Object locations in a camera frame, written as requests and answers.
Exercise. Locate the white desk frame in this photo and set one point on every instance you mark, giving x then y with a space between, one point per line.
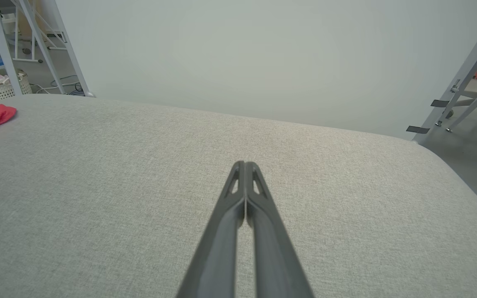
2 45

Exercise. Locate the black tape strip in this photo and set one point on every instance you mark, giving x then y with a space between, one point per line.
440 103
417 129

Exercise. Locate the grey office chair wheeled base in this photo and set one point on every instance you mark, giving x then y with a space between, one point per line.
470 102

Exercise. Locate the grey metal support frame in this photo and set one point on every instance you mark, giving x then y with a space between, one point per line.
466 72

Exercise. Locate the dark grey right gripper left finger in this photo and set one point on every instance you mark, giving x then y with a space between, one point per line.
215 248

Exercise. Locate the white woven laundry basket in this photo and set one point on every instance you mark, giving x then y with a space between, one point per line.
2 92

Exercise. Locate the white thin floor stand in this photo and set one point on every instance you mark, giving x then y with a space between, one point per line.
16 41

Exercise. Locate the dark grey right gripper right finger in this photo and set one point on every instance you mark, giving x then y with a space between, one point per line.
275 256

